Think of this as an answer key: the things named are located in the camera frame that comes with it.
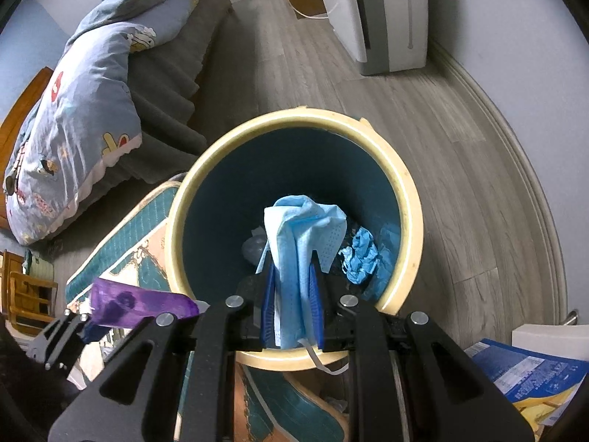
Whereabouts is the white air purifier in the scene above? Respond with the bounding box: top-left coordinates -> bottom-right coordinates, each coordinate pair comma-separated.
310,0 -> 430,77

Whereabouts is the wooden headboard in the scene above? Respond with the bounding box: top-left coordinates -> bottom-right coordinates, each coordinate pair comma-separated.
0,67 -> 55,231

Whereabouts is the wooden chair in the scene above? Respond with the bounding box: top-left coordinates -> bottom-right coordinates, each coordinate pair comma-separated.
0,249 -> 60,337

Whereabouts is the teal bin with yellow rim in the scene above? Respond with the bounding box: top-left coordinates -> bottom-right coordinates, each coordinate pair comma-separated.
164,107 -> 424,373

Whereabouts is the teal and beige patterned mat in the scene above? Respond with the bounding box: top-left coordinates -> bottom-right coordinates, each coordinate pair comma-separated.
64,172 -> 350,442

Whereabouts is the blue and yellow package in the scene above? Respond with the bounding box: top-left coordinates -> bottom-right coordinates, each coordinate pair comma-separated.
464,338 -> 586,427

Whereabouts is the crumpled blue wrapper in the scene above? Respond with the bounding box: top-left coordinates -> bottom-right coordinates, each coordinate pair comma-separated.
339,227 -> 380,285

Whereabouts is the purple packet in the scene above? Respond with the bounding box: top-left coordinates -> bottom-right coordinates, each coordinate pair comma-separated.
89,278 -> 201,327

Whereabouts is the blue face mask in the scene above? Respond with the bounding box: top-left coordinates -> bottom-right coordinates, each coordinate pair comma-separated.
255,194 -> 351,376

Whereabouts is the white cardboard box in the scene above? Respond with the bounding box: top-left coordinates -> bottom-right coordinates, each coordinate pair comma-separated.
512,323 -> 569,348

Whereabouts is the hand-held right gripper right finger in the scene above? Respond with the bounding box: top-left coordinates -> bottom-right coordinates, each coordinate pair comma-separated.
307,251 -> 535,442

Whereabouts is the pale green container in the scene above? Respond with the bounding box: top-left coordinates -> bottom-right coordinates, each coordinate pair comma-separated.
22,249 -> 57,281

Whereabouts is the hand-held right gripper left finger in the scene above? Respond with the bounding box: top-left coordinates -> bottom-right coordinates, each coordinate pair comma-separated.
48,258 -> 278,442

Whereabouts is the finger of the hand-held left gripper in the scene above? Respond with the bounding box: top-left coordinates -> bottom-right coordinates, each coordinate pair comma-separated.
25,308 -> 99,371

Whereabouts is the bed with cartoon duvet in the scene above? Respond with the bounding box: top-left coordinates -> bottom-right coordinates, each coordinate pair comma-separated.
2,0 -> 207,246

